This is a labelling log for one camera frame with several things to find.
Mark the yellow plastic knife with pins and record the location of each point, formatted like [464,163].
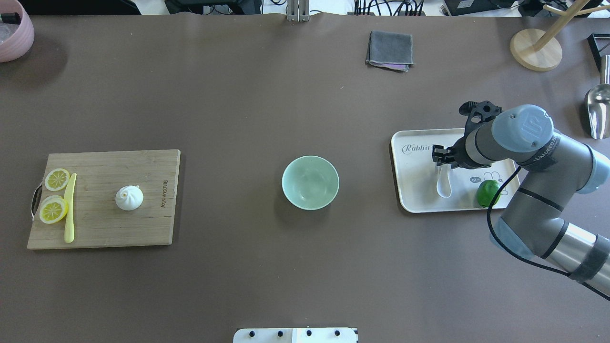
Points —
[69,231]

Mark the wooden cup stand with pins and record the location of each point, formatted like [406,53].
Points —
[539,50]

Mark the mint green bowl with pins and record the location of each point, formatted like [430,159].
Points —
[310,182]

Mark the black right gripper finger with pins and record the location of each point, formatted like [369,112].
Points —
[439,161]
[439,152]

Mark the green lime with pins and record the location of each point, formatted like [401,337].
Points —
[486,192]

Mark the white steamed bun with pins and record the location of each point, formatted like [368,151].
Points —
[129,197]

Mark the pink bowl with ice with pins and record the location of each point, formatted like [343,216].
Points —
[20,39]

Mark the metal scoop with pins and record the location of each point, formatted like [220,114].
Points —
[598,103]

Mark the white ceramic spoon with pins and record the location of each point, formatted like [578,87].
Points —
[443,184]

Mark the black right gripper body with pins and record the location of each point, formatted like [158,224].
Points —
[458,153]

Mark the cream rabbit tray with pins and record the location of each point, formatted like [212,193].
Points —
[416,173]

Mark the grey folded cloth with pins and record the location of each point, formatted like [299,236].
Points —
[390,50]

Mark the aluminium frame post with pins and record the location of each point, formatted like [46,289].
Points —
[298,10]

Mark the metal cylinder black cap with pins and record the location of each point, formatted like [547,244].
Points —
[10,18]

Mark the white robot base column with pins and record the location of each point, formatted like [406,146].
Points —
[297,335]

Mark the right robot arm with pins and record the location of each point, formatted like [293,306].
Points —
[531,228]

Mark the wooden cutting board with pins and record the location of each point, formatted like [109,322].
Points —
[98,221]

